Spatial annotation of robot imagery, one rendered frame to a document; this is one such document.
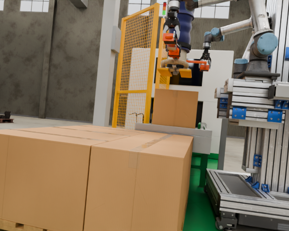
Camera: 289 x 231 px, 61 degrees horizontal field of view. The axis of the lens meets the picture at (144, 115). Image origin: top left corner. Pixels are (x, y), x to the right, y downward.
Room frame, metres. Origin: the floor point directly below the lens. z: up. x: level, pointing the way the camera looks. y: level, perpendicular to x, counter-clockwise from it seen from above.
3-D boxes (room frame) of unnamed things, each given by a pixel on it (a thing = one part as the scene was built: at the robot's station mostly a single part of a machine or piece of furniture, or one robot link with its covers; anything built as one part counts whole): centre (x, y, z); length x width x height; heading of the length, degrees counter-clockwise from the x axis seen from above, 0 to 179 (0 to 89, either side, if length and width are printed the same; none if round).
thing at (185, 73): (2.20, -0.34, 1.11); 0.34 x 0.10 x 0.05; 168
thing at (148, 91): (3.37, 0.21, 1.05); 0.87 x 0.10 x 2.10; 39
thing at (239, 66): (2.17, -0.82, 1.20); 0.13 x 0.12 x 0.14; 154
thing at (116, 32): (3.16, 0.45, 1.62); 0.20 x 0.05 x 0.30; 167
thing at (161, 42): (4.05, -0.26, 1.05); 1.17 x 0.10 x 2.10; 167
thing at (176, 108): (2.55, -0.33, 0.75); 0.60 x 0.40 x 0.40; 169
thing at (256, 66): (1.67, -0.74, 1.09); 0.15 x 0.15 x 0.10
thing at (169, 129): (2.22, -0.27, 0.58); 0.70 x 0.03 x 0.06; 77
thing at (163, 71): (2.24, -0.15, 1.11); 0.34 x 0.10 x 0.05; 168
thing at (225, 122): (2.67, -0.88, 0.50); 0.07 x 0.07 x 1.00; 77
